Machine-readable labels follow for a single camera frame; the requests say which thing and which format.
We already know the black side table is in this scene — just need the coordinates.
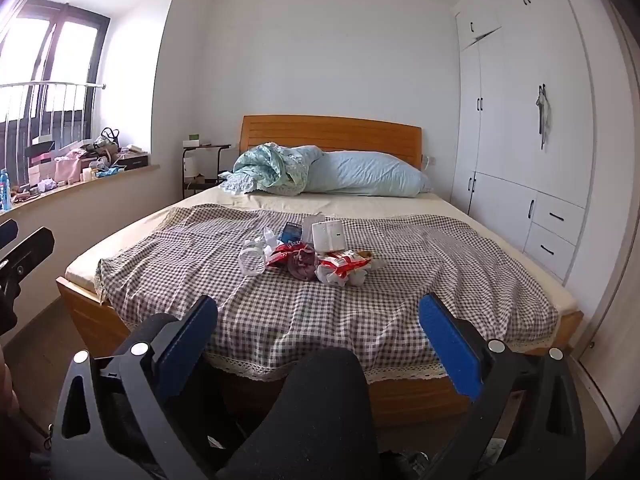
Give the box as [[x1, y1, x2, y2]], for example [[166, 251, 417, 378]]
[[181, 144, 232, 200]]

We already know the metal window railing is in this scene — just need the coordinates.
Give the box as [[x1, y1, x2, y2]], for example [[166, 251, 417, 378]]
[[0, 82, 106, 186]]

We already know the purple cloth pouch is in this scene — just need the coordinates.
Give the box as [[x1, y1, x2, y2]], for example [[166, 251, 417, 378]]
[[287, 247, 318, 281]]

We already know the light blue pillow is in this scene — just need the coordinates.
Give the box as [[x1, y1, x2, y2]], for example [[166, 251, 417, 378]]
[[302, 151, 433, 197]]

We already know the white wardrobe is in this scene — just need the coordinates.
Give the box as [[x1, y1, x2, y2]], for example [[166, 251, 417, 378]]
[[452, 0, 598, 286]]

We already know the brown food scrap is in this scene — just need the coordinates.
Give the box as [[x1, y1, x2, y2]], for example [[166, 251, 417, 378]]
[[357, 249, 388, 271]]

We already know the brown checked blanket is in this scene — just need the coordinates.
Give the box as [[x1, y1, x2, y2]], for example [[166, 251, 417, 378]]
[[95, 204, 560, 381]]

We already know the dark framed window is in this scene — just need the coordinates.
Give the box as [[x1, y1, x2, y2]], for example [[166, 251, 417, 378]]
[[0, 0, 111, 186]]

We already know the stack of cardboard boxes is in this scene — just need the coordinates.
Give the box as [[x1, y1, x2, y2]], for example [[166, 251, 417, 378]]
[[24, 136, 56, 187]]

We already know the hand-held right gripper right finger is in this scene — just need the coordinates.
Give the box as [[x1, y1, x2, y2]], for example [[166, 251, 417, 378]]
[[419, 292, 587, 480]]

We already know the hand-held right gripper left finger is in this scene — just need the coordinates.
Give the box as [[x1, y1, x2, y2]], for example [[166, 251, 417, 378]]
[[50, 296, 221, 480]]

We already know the wooden bed frame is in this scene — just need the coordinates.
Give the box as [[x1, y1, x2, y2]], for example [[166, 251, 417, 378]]
[[56, 115, 585, 428]]

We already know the teal floral quilt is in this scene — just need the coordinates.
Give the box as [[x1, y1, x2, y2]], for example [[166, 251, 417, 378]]
[[218, 142, 326, 197]]

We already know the person's left forearm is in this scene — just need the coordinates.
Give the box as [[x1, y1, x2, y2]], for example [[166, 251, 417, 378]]
[[0, 347, 23, 466]]

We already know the white carton box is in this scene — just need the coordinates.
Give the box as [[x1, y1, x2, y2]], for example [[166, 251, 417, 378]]
[[311, 220, 347, 253]]

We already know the clear plastic bottle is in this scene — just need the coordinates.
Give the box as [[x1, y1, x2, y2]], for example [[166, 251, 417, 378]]
[[237, 237, 268, 276]]

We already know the red and white snack packet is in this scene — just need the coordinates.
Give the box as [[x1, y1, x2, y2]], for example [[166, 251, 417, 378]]
[[316, 252, 373, 288]]

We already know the person's right leg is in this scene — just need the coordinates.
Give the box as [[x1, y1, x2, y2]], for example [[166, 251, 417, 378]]
[[215, 347, 386, 480]]

